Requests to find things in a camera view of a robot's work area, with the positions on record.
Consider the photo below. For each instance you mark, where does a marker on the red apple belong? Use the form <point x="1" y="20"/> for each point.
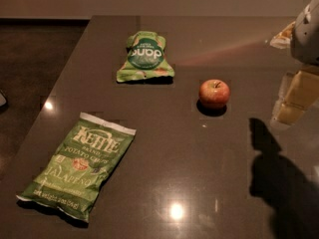
<point x="214" y="94"/>

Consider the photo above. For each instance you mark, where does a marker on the green jalapeno kettle chip bag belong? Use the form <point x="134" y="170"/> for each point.
<point x="86" y="158"/>

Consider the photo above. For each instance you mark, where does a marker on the green snack pouch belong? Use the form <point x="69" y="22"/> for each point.
<point x="145" y="59"/>

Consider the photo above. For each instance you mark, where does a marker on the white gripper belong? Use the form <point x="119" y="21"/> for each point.
<point x="307" y="37"/>

